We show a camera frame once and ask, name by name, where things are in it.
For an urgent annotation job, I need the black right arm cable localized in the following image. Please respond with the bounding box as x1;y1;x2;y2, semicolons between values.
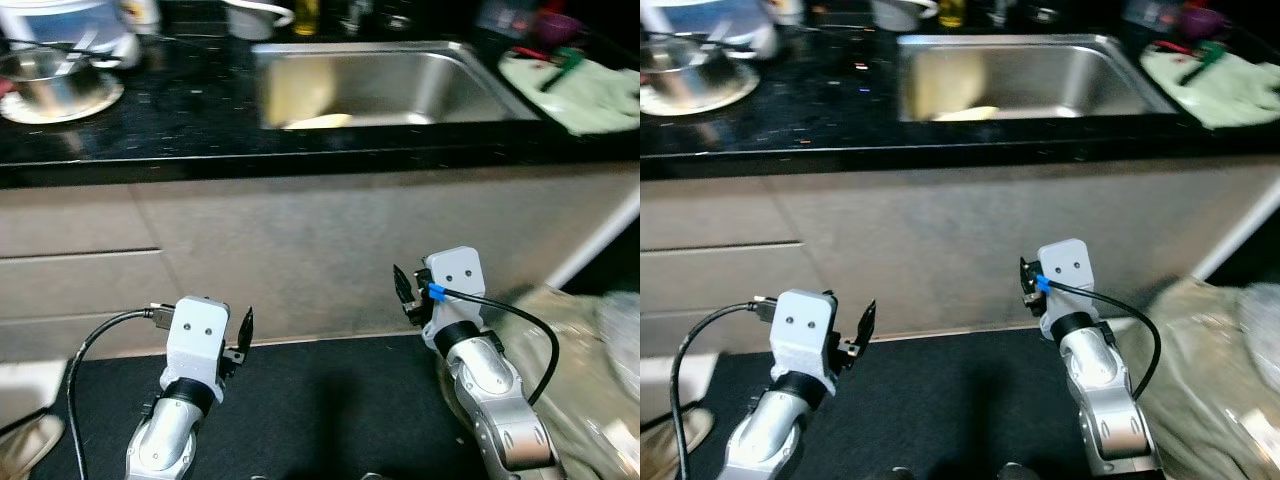
1040;278;1163;401
430;285;561;406

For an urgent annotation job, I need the clear plastic sponge holder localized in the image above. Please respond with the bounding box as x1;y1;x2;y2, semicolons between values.
478;0;541;31
1120;0;1181;26

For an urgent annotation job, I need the grey thermos jug white handle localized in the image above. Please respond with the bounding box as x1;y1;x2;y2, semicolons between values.
868;0;941;33
222;0;296;41

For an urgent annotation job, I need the white blue plastic container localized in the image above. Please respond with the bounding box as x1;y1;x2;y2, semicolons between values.
640;0;776;59
0;0;141;69

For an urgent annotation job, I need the pale green cloth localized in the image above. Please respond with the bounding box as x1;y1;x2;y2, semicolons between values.
1140;45;1280;131
498;50;641;136

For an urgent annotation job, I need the green black handled tool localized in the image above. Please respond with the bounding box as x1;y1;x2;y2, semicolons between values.
540;48;586;93
1180;42;1231;86

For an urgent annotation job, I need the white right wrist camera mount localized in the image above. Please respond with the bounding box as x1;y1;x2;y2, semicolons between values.
1035;238;1096;341
420;247;488;351

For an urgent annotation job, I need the yellow plate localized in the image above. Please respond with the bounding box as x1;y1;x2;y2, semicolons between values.
283;112;356;131

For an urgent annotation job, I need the black floor mat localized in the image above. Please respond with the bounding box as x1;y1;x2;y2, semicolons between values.
690;328;1101;480
30;335;481;480

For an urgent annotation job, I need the white cabinet end panel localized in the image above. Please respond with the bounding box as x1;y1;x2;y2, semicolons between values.
1190;185;1280;281
545;190;641;291

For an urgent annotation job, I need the steel spoon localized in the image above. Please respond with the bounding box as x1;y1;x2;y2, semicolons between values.
690;20;746;66
55;28;106;76

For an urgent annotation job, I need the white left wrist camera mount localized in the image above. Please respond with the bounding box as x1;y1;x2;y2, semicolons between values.
160;296;231;393
770;290;839;391

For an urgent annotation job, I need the purple cup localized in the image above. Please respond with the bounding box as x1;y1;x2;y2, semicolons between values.
1175;3;1229;39
535;8;586;43

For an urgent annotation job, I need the grey cabinet drawer front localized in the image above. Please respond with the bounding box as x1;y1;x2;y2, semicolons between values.
0;250;166;326
640;242;806;321
0;185;161;259
640;178;801;251

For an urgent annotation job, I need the stainless steel sink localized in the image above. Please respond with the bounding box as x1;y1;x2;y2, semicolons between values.
895;33;1181;123
250;40;546;131

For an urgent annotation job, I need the beige slipper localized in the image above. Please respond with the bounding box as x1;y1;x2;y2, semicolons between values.
640;405;716;479
0;415;66;479

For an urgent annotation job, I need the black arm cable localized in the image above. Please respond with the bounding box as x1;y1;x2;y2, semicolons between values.
66;305;176;480
670;297;781;480
430;285;561;406
1040;278;1163;401

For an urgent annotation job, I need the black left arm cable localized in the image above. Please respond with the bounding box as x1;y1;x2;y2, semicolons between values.
66;305;176;480
670;297;781;480

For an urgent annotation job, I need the clear bubble wrap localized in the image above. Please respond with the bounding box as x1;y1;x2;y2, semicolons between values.
598;290;641;371
1240;282;1280;361

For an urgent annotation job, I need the olive green sack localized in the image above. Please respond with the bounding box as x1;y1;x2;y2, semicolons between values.
480;285;641;480
1115;278;1280;480

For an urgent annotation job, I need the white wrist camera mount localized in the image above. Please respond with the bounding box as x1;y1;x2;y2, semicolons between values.
160;296;231;393
420;247;488;351
770;290;839;391
1035;238;1096;341

